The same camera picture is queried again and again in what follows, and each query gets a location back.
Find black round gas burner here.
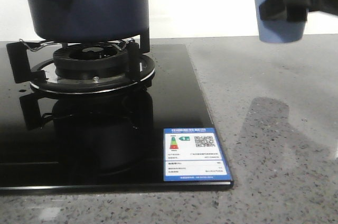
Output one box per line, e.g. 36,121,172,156
53,44,128,80

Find light blue ribbed cup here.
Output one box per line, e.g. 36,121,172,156
255,0,306,43

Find blue energy label sticker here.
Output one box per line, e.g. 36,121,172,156
163,127,233,185

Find dark blue cooking pot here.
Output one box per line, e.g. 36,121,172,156
28,0,149,43

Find black glass gas stove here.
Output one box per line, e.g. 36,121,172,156
1,44,234,194

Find black pot support grate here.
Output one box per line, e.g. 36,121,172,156
6,31,155,95

